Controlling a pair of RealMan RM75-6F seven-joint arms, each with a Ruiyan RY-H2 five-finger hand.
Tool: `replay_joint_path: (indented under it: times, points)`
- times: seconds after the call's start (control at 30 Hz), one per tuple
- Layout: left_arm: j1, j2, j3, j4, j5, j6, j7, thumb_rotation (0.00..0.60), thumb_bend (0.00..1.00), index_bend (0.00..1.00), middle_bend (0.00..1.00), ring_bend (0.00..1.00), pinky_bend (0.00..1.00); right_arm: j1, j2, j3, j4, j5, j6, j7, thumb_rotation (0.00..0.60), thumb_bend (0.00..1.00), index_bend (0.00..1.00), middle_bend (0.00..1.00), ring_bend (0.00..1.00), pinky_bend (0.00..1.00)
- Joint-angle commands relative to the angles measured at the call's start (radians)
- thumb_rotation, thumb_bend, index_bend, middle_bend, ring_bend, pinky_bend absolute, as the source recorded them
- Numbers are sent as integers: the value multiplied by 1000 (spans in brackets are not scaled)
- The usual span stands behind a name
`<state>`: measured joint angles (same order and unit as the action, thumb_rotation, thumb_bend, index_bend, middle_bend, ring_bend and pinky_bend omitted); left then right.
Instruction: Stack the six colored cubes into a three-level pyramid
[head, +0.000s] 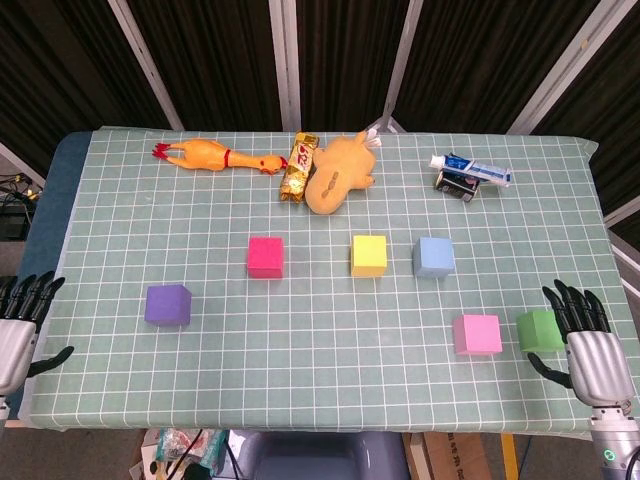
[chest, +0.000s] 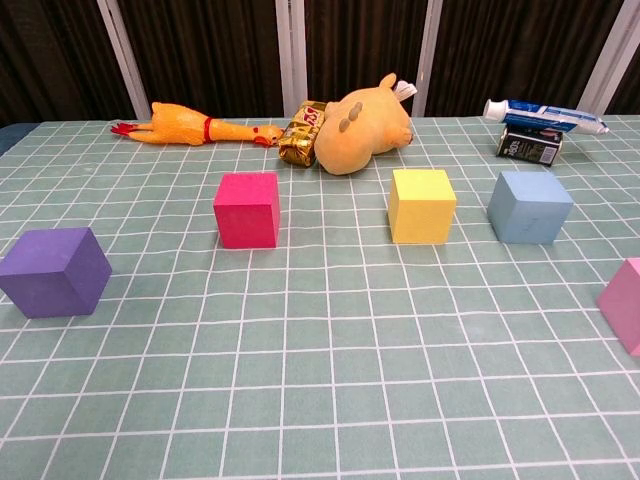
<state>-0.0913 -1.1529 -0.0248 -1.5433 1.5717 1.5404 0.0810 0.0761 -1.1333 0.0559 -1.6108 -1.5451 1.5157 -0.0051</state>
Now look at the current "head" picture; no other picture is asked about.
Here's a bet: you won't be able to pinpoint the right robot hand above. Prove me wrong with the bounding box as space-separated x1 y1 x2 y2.
527 278 636 407

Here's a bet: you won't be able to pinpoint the yellow foam cube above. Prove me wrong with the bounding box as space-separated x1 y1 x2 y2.
350 234 389 278

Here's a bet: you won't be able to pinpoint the colourful snack bags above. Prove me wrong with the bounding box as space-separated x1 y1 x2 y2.
130 427 229 480

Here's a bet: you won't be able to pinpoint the light blue foam cube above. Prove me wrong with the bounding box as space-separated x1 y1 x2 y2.
412 236 456 279

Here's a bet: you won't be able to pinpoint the small black carton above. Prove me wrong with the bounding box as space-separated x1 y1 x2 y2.
433 168 481 204

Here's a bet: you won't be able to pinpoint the blue table pad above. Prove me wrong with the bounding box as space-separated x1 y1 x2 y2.
14 132 94 421

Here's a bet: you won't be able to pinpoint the yellow plush toy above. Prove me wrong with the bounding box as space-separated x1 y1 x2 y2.
304 128 384 216

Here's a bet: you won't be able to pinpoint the magenta foam cube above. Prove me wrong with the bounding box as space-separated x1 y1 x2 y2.
246 236 286 280

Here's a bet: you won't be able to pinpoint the black electronics with cables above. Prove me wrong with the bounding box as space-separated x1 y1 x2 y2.
0 172 39 241

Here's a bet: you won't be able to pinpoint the green checked tablecloth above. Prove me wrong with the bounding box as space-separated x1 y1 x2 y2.
18 124 640 435

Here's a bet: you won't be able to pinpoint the white partition frame post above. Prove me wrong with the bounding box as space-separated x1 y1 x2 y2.
107 0 185 132
602 194 640 301
369 0 426 134
507 0 621 135
0 142 46 187
268 0 304 132

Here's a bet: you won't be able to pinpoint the yellow bar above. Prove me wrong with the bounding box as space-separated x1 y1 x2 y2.
501 433 517 480

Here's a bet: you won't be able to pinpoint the gold snack packet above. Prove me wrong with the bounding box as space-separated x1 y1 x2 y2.
278 131 320 204

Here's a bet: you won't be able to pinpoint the white blue toothpaste tube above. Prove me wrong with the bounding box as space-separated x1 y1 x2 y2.
429 152 513 189

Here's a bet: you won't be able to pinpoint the pink foam cube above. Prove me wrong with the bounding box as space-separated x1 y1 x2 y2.
452 314 503 357

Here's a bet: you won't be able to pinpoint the brown cardboard box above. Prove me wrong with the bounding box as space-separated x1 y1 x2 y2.
403 432 494 480

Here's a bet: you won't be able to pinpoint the yellow rubber chicken toy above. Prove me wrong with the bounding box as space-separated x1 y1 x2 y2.
153 139 289 176

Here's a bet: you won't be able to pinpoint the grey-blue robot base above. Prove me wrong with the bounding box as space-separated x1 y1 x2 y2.
227 429 409 480

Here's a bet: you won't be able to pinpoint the green foam cube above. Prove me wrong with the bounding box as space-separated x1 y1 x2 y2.
515 309 569 353

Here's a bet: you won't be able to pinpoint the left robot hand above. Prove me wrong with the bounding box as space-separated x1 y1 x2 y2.
0 271 75 396

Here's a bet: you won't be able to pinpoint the purple foam cube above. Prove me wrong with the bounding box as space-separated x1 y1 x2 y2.
144 284 193 328

